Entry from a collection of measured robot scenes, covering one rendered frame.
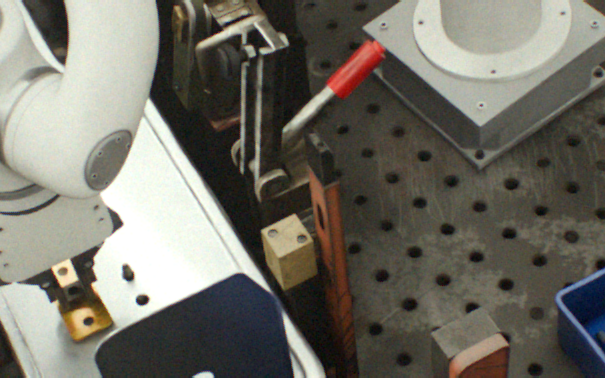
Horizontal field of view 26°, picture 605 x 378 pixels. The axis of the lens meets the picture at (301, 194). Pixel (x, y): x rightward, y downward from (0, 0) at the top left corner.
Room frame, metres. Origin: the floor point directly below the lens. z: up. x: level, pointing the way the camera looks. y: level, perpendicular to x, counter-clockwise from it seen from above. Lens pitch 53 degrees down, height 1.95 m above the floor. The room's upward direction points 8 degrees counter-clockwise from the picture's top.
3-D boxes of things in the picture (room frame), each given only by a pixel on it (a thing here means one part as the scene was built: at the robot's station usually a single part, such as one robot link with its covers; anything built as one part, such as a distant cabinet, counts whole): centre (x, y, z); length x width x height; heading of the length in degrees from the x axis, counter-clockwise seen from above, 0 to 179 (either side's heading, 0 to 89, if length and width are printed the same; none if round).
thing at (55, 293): (0.62, 0.23, 1.05); 0.03 x 0.03 x 0.07; 22
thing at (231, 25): (0.88, 0.05, 0.88); 0.11 x 0.09 x 0.37; 112
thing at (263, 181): (0.68, 0.02, 1.06); 0.03 x 0.01 x 0.03; 112
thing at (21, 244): (0.63, 0.21, 1.14); 0.10 x 0.07 x 0.11; 112
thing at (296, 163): (0.71, 0.01, 0.88); 0.07 x 0.06 x 0.35; 112
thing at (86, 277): (0.64, 0.19, 1.05); 0.03 x 0.03 x 0.07; 22
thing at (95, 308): (0.63, 0.21, 1.01); 0.08 x 0.04 x 0.01; 22
